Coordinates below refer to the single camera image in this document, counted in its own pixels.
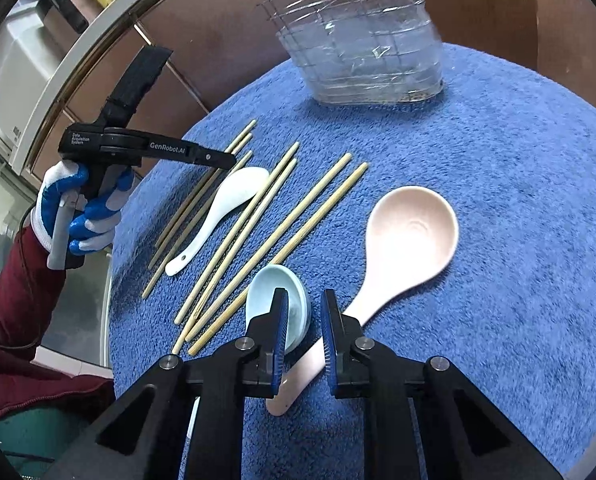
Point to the pink ceramic spoon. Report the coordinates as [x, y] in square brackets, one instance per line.
[411, 237]

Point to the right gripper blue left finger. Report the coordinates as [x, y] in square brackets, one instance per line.
[184, 419]

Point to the white ceramic spoon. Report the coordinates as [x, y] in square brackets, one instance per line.
[236, 189]

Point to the copper black thermos kettle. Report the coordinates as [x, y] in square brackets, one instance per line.
[66, 20]

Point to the bamboo chopstick two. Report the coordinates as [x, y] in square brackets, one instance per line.
[192, 205]

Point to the blue white gloved left hand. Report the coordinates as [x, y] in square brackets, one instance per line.
[93, 225]

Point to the dark red sleeved left forearm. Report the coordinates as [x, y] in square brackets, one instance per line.
[29, 292]

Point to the bamboo chopstick one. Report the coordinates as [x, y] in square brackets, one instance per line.
[203, 180]

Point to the light blue ceramic spoon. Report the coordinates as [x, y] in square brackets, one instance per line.
[260, 295]

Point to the bamboo chopstick four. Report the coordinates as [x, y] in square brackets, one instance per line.
[180, 316]

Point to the blue towel mat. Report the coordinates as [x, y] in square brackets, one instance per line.
[471, 232]

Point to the bamboo chopstick six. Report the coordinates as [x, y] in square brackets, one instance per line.
[203, 311]

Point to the bamboo chopstick seven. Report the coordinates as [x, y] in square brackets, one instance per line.
[280, 257]

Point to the white countertop appliance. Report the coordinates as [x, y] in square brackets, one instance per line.
[29, 57]

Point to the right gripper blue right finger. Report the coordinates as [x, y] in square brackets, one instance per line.
[422, 419]

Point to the brown lower cabinets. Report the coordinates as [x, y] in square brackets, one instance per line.
[219, 46]

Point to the bamboo chopstick five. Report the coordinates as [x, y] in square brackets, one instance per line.
[226, 262]

